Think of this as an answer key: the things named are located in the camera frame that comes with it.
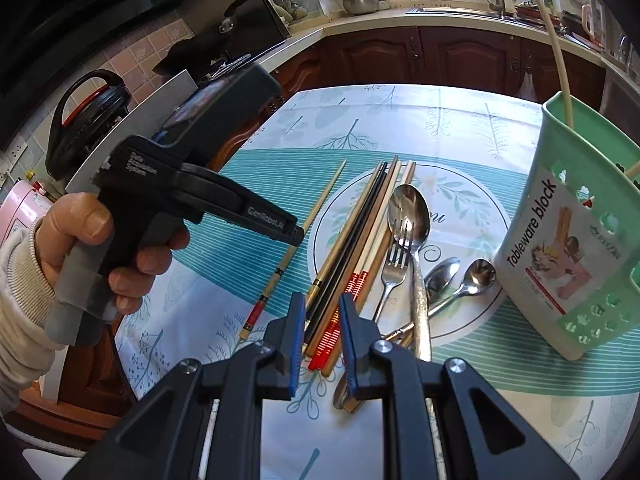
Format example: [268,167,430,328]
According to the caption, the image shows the person's left hand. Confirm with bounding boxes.
[35,192,192,312]

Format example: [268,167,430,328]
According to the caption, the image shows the teal white leaf print tablecloth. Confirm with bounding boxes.
[115,84,640,480]

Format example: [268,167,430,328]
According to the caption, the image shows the pink rice cooker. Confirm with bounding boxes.
[0,180,54,247]

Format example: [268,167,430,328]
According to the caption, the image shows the bamboo chopstick red black end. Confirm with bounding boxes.
[239,159,348,342]

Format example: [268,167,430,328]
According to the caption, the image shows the black pressure cooker red ring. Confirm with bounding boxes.
[45,69,133,182]

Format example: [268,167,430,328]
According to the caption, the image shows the black wok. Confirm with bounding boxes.
[152,35,256,79]

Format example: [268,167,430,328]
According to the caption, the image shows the black range hood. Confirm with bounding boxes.
[0,0,292,97]

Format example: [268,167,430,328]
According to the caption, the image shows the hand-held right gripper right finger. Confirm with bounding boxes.
[339,292,578,480]

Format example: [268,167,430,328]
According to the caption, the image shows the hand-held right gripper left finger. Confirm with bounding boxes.
[65,292,307,480]

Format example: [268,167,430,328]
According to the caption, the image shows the brown wooden kitchen cabinets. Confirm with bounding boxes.
[270,25,609,111]

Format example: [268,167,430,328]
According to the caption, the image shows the steel fork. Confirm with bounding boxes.
[371,240,412,323]

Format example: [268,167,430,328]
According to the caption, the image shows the white pink electric kettle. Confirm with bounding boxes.
[581,0,609,42]

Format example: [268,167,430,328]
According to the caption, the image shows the brown wooden chopstick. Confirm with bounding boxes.
[342,230,396,413]
[306,156,401,358]

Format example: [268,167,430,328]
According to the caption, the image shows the large steel spoon patterned handle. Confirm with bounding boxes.
[389,184,433,363]

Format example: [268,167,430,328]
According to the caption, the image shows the grey metal board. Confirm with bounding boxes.
[65,71,199,194]

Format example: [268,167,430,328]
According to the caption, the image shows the tan chopstick black gold band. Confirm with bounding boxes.
[305,161,385,308]

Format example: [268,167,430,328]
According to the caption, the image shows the green plastic utensil holder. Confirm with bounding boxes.
[494,91,640,361]

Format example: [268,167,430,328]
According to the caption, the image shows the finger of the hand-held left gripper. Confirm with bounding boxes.
[181,162,306,248]

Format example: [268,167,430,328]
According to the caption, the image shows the white plastic bag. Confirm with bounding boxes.
[515,72,539,104]

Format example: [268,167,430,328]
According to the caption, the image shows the white wall outlet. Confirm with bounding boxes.
[0,142,29,182]

